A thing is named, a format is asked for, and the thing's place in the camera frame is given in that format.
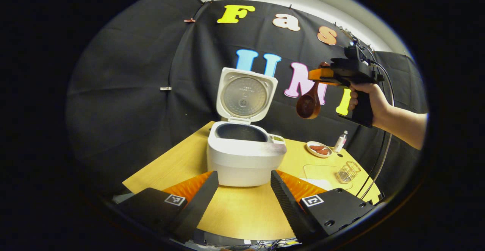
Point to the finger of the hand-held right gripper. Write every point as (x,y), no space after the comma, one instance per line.
(331,82)
(320,74)

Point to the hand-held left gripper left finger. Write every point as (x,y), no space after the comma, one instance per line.
(201,205)

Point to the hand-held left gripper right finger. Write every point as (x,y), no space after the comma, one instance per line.
(290,209)

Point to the brown wooden spoon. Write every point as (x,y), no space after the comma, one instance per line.
(308,107)

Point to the clear box of white rice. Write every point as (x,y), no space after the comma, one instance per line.
(314,175)

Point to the white rice cooker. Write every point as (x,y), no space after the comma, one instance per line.
(242,164)

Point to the white round plate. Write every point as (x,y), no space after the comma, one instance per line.
(310,152)

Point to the small bottle with pink label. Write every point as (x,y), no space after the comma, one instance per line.
(340,143)

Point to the red meat piece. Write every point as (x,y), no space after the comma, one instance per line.
(323,152)
(316,147)

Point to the white divided grain dish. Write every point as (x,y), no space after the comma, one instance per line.
(279,139)

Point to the black backdrop cloth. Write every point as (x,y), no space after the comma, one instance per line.
(113,73)

